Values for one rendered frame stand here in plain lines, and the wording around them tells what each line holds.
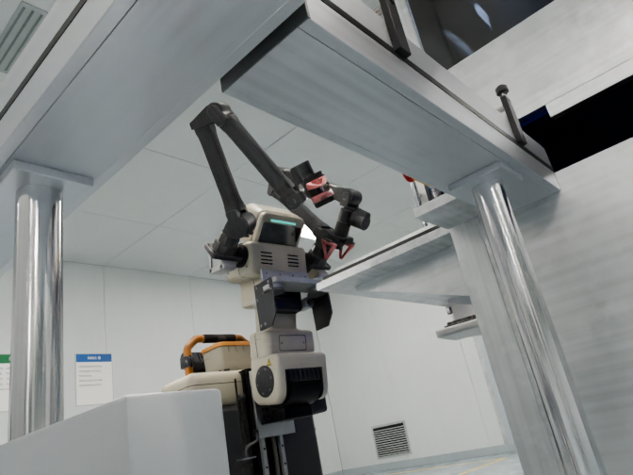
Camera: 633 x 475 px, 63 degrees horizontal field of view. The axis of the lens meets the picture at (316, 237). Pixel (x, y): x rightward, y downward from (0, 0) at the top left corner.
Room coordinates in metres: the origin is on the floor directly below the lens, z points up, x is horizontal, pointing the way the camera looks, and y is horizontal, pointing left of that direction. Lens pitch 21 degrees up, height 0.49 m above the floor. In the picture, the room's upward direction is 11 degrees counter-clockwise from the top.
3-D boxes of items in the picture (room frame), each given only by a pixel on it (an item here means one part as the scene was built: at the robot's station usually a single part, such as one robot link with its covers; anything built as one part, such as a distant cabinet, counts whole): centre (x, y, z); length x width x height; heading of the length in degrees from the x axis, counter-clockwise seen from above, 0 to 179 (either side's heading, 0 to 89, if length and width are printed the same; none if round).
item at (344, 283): (1.42, -0.38, 0.87); 0.70 x 0.48 x 0.02; 141
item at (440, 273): (1.23, -0.22, 0.79); 0.34 x 0.03 x 0.13; 51
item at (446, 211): (0.94, -0.29, 0.87); 0.14 x 0.13 x 0.02; 51
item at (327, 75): (0.66, -0.20, 0.92); 0.69 x 0.15 x 0.16; 141
